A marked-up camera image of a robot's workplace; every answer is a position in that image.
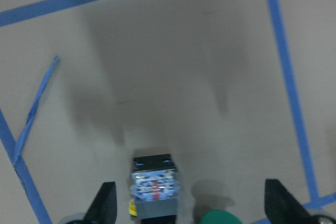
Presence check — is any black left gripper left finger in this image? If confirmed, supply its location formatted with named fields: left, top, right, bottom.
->
left=82, top=182, right=117, bottom=224

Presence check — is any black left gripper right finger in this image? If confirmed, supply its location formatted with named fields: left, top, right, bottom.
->
left=264, top=179, right=319, bottom=224

